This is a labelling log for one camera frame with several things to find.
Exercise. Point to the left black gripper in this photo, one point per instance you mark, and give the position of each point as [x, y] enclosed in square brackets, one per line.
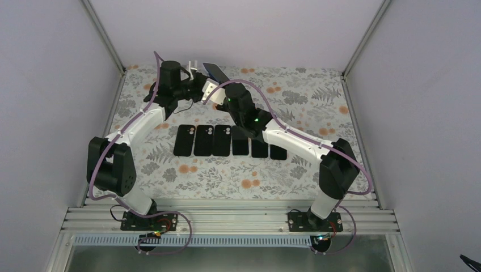
[200, 80]

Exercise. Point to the black phone row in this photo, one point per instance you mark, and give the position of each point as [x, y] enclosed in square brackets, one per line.
[215, 73]
[277, 153]
[259, 149]

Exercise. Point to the black phone case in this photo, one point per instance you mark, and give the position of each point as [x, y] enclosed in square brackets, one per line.
[221, 140]
[184, 140]
[203, 140]

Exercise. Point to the teal phone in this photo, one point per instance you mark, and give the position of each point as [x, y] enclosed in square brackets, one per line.
[240, 142]

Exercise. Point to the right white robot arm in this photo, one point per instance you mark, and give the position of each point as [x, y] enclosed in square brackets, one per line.
[338, 167]

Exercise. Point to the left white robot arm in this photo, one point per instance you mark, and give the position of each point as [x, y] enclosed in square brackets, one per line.
[111, 171]

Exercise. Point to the floral table mat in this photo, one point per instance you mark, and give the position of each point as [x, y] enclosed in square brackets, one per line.
[308, 99]

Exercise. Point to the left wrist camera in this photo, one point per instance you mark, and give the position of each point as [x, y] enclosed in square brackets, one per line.
[192, 69]

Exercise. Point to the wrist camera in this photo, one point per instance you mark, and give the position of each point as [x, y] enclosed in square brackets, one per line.
[212, 92]
[192, 69]

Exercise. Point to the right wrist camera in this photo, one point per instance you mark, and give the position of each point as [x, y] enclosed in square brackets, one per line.
[212, 92]

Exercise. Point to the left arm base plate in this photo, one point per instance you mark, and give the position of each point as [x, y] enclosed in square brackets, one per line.
[162, 223]

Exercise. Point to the aluminium rail frame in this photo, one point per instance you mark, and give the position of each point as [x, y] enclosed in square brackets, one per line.
[234, 217]

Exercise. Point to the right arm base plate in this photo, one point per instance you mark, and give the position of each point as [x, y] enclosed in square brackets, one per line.
[299, 221]

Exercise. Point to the grey slotted cable duct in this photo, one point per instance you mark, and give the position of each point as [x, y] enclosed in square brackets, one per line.
[172, 240]

